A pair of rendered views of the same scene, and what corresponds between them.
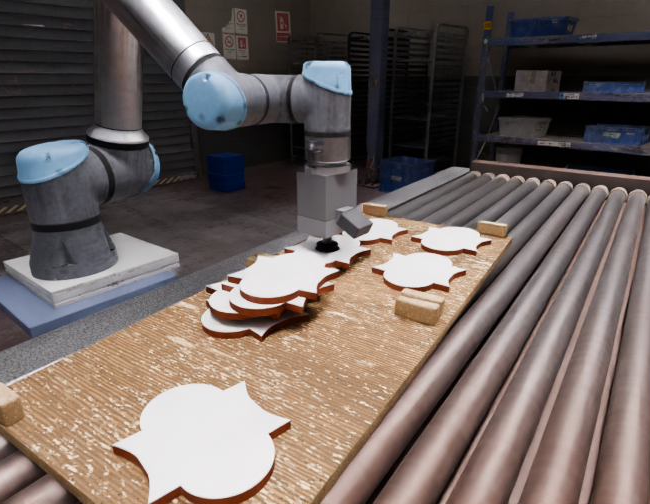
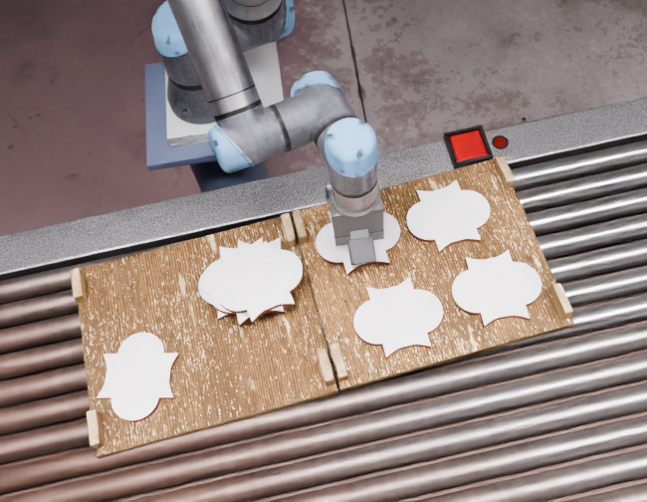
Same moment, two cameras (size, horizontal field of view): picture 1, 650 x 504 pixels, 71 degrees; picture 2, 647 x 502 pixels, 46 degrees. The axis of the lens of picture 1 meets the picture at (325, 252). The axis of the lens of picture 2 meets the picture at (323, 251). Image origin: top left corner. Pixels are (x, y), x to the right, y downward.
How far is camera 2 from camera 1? 1.07 m
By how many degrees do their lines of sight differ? 54
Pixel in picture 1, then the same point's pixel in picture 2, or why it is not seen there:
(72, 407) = (107, 307)
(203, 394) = (154, 349)
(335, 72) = (340, 162)
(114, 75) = not seen: outside the picture
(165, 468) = (111, 384)
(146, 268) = not seen: hidden behind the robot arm
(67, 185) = (184, 62)
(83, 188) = not seen: hidden behind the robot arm
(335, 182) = (347, 218)
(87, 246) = (202, 104)
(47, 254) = (173, 98)
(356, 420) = (205, 418)
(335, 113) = (342, 184)
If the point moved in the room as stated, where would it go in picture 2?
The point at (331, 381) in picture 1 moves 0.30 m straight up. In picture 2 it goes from (221, 382) to (177, 317)
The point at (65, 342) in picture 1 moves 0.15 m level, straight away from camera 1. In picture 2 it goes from (139, 227) to (158, 160)
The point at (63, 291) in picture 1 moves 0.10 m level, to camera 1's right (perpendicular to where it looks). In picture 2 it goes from (176, 138) to (210, 165)
